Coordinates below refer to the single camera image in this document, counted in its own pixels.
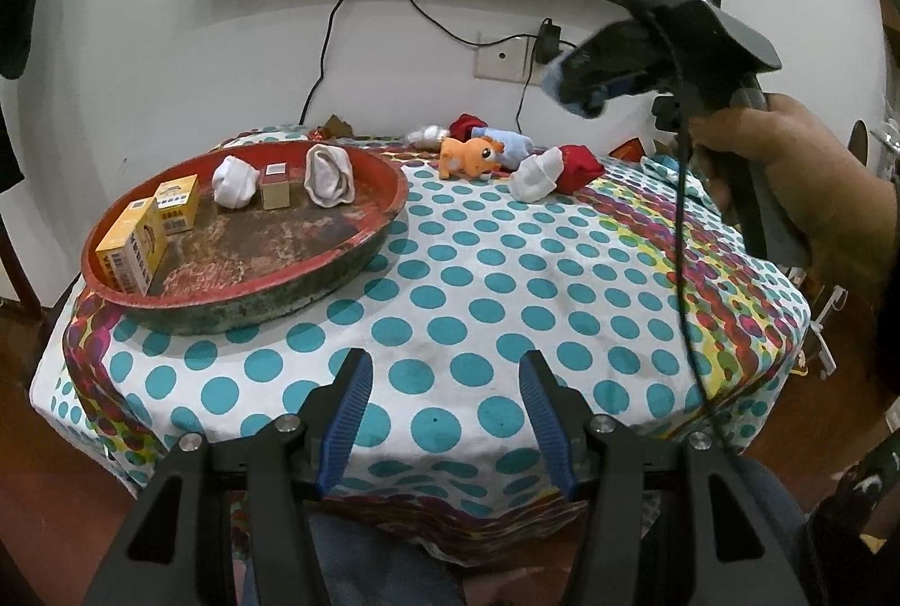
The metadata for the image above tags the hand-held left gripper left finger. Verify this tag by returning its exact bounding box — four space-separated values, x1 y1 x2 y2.
94 348 374 606

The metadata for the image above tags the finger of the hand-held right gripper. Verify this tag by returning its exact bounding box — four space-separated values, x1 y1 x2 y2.
591 75 653 106
562 21 667 102

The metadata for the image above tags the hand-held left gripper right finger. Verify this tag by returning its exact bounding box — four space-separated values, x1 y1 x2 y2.
519 350 809 606

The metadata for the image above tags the red round tray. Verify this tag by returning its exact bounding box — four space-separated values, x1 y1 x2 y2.
80 140 410 336

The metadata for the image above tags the small beige box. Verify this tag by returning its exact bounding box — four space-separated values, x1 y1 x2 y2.
259 163 294 210

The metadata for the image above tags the yellow medicine box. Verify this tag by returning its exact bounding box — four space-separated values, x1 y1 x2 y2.
94 199 170 296
153 174 200 236

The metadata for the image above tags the person's right forearm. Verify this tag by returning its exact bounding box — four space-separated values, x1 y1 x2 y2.
808 156 900 326

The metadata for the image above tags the person's right hand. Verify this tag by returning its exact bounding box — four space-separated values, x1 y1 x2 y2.
692 94 874 271

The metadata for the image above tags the polka dot tablecloth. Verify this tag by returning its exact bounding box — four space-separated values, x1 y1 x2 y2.
31 124 817 568

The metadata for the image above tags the orange plush toy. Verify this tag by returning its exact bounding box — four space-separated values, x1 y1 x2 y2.
439 133 507 181

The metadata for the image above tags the clear glass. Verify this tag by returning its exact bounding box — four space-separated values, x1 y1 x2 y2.
877 119 900 179

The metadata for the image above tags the white plastic clip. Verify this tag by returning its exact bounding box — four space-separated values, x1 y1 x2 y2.
794 268 848 378

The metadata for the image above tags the dark hanging clothing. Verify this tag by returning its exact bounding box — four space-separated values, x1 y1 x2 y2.
0 0 38 194

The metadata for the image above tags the black charger cable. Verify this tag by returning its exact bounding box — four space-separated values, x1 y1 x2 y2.
515 56 547 134

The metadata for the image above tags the white wall outlet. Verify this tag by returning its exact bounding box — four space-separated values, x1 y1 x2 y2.
472 33 544 84

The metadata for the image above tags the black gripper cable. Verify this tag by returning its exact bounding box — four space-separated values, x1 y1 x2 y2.
611 0 736 456

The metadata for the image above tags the black television cable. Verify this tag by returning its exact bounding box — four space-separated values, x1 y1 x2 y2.
399 0 544 48
300 0 365 123

